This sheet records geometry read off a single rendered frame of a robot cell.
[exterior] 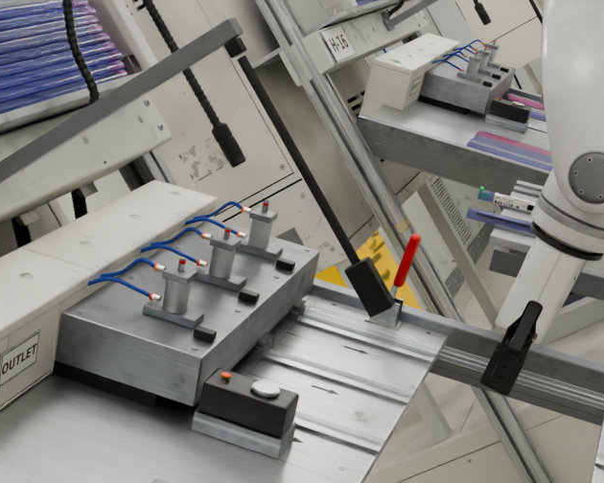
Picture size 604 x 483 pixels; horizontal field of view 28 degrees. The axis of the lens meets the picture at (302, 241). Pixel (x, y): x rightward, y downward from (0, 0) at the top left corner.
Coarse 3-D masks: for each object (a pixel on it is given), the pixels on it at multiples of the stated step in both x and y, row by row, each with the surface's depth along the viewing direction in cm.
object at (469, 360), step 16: (320, 320) 127; (336, 320) 126; (352, 320) 126; (368, 336) 126; (384, 336) 125; (400, 336) 125; (432, 352) 124; (448, 352) 123; (464, 352) 124; (480, 368) 123; (528, 384) 122; (544, 384) 121; (560, 384) 121; (576, 400) 120; (592, 400) 120
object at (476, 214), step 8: (472, 208) 144; (472, 216) 143; (480, 216) 143; (488, 216) 143; (496, 216) 143; (504, 216) 144; (504, 224) 143; (512, 224) 142; (520, 224) 142; (528, 224) 142; (528, 232) 142
